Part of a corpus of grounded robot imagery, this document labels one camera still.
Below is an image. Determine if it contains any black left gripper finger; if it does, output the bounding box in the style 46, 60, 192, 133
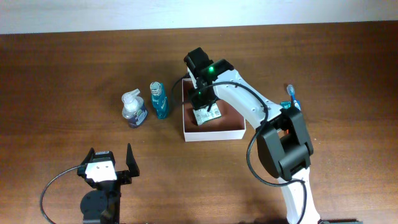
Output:
81, 147, 95, 165
126, 143, 140, 177

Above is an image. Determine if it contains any green white soap packet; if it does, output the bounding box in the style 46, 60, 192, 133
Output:
193, 104, 221, 126

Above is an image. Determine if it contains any pink cardboard box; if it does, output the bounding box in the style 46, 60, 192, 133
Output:
181, 77, 247, 142

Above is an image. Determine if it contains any blue white capped toothbrush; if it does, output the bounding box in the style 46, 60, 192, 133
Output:
287, 84, 301, 110

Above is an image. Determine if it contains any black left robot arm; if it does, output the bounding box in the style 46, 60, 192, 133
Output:
77, 144, 140, 224

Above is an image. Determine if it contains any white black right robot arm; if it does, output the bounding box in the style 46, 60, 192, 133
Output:
183, 47, 321, 223

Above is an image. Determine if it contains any clear hand soap pump bottle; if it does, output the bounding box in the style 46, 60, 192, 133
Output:
121, 88, 148, 128

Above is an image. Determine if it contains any teal mouthwash bottle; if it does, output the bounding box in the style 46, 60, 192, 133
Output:
150, 82, 169, 119

